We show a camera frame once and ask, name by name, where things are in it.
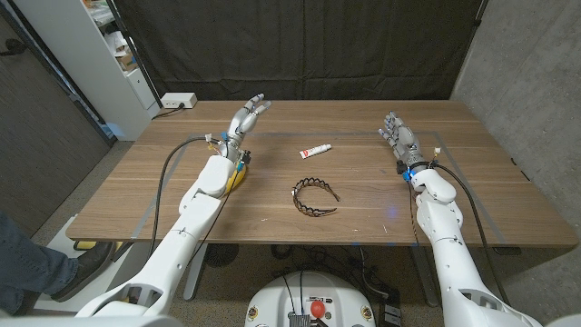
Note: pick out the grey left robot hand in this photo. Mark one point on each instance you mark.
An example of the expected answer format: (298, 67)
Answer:
(238, 131)

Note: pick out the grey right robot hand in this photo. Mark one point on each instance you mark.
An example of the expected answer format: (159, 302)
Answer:
(406, 143)

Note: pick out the white red toothpaste tube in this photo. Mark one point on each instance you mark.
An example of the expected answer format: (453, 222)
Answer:
(315, 151)

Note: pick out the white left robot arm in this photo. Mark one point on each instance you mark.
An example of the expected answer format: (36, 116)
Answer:
(181, 245)

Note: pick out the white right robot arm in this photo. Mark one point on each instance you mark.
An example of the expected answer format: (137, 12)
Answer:
(454, 272)

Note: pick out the yellow toy banana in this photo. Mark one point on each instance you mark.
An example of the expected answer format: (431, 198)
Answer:
(240, 178)

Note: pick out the brown scalloped headband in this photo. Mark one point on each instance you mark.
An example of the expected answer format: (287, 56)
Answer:
(312, 181)

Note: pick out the white power outlet box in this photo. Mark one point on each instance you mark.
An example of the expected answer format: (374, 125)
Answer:
(179, 100)

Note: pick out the black round floor stand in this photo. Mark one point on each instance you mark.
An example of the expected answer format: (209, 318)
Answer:
(221, 254)

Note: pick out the black backdrop stand pole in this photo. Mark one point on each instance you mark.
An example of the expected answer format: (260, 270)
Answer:
(136, 59)

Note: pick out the grey metal table leg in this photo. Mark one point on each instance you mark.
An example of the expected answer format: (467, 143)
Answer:
(195, 272)
(424, 272)

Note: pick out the small cardboard box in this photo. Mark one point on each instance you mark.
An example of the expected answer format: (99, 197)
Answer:
(127, 61)

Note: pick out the white robot torso base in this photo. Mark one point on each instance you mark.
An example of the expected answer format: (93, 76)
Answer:
(272, 300)

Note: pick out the white shelf cabinet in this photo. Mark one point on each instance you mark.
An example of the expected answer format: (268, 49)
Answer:
(81, 54)

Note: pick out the red emergency stop button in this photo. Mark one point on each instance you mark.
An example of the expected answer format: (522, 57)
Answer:
(318, 309)

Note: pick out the dark wooden door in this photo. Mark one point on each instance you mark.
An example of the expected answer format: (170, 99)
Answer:
(41, 136)

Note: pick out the dark leather shoe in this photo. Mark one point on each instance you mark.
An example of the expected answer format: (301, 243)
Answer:
(86, 268)

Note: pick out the person leg in jeans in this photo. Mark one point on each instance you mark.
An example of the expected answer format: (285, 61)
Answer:
(27, 268)

